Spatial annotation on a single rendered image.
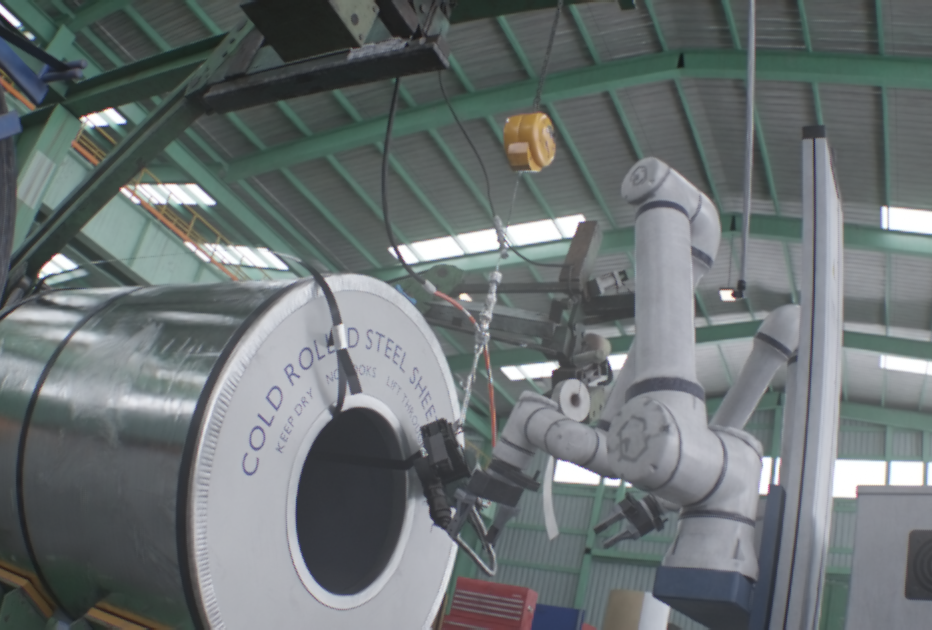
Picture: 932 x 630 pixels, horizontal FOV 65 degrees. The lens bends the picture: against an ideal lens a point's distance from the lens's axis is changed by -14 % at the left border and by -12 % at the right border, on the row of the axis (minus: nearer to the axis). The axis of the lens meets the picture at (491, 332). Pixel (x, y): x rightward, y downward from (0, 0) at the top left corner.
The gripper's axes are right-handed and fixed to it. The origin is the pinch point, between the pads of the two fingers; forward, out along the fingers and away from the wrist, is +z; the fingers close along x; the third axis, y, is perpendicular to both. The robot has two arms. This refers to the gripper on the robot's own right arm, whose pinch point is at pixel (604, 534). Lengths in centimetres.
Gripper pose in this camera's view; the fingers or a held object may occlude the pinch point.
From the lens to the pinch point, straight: 243.4
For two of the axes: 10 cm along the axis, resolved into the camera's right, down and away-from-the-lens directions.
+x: 3.0, 3.9, -8.7
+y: -4.0, -7.8, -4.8
